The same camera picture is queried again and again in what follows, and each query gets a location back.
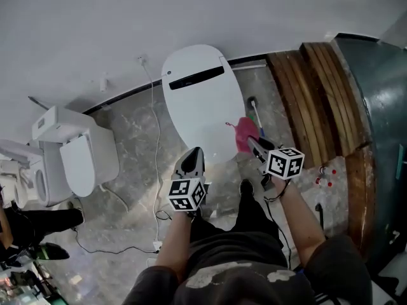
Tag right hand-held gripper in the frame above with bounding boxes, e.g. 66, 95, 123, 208
247, 137, 305, 191

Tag person's black trousers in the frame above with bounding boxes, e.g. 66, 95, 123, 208
189, 186, 286, 266

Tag white power cable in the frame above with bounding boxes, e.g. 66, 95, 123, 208
141, 62, 163, 254

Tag white box device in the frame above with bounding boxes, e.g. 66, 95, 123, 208
370, 255, 407, 300

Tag red cloth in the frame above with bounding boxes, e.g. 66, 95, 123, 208
225, 116, 260, 154

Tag person's right black shoe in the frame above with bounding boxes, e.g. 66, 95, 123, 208
238, 179, 255, 200

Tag red and white can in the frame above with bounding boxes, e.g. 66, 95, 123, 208
314, 166, 328, 184

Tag toilet brush with blue handle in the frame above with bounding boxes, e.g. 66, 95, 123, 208
246, 96, 266, 139

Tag white toilet lid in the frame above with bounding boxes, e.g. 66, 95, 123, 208
162, 74, 247, 165

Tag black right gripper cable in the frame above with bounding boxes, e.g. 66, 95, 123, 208
263, 182, 293, 269

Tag grey metal bar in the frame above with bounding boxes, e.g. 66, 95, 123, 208
27, 95, 51, 111

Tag black floor cable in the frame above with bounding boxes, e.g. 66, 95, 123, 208
72, 227, 160, 254

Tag person's right forearm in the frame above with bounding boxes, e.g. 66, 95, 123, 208
272, 178, 327, 268

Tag white toilet with tank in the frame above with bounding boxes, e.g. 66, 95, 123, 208
31, 105, 121, 208

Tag wooden steps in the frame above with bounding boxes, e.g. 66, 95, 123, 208
266, 42, 373, 260

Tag person's dark printed shirt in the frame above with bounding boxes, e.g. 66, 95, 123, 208
122, 232, 373, 305

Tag cluttered work table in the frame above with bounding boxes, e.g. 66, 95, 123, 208
0, 255, 64, 305

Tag person's left forearm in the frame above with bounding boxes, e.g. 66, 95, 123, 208
155, 210, 195, 282

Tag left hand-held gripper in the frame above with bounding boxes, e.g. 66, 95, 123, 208
167, 147, 211, 219

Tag dark green metal structure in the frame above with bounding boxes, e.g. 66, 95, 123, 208
333, 32, 407, 276

